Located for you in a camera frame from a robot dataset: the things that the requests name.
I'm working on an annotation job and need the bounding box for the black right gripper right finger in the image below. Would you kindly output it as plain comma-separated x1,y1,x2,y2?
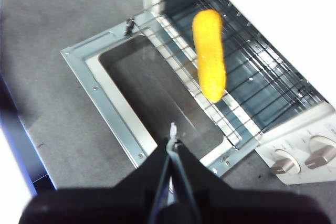
157,142,333,224

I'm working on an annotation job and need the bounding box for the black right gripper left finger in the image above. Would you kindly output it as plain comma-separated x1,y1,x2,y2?
18,138,171,224

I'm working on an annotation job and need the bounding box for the glass oven door with handle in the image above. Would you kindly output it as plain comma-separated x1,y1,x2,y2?
60,11,260,177

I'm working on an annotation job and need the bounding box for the yellow corn cob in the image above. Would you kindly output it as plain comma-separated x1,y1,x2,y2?
192,8,227,103

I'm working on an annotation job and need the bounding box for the beige round oven knob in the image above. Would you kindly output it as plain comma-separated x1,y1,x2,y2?
270,149,301,176
304,135,336,170

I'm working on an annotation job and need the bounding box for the white Toshiba toaster oven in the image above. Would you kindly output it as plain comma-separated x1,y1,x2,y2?
141,0,336,185

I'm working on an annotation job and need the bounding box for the metal wire oven rack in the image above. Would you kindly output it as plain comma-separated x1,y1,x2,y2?
132,0,328,150

